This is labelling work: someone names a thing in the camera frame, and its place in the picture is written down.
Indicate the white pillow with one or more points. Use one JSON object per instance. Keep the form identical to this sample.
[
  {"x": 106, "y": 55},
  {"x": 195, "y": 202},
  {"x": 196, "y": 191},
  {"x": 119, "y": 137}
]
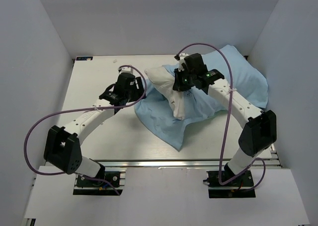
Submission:
[{"x": 163, "y": 82}]

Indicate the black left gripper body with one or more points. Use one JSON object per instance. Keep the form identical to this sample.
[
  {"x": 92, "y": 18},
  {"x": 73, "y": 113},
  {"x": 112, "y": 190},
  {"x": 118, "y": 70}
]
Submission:
[{"x": 136, "y": 94}]

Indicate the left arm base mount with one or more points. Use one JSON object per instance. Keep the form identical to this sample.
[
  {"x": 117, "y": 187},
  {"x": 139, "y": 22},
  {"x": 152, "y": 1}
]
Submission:
[{"x": 111, "y": 185}]

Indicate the aluminium front table rail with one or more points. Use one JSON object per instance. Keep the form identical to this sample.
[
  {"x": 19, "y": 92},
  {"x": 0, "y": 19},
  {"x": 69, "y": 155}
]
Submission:
[{"x": 181, "y": 163}]

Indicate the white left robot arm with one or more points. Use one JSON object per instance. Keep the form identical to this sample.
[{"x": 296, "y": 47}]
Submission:
[{"x": 63, "y": 144}]

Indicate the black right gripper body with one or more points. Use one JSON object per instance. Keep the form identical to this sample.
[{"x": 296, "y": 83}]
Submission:
[{"x": 185, "y": 79}]

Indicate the blue green satin pillowcase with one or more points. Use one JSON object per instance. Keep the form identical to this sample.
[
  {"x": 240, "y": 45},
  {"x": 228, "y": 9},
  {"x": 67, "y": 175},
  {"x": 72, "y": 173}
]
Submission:
[{"x": 157, "y": 116}]

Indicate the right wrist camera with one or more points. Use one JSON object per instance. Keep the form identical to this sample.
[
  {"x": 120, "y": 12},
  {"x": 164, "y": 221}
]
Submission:
[{"x": 181, "y": 61}]

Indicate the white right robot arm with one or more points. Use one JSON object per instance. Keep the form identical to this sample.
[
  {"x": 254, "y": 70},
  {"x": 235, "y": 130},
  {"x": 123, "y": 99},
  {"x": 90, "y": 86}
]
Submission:
[{"x": 259, "y": 130}]

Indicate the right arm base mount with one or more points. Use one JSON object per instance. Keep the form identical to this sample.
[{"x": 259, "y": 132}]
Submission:
[{"x": 238, "y": 188}]

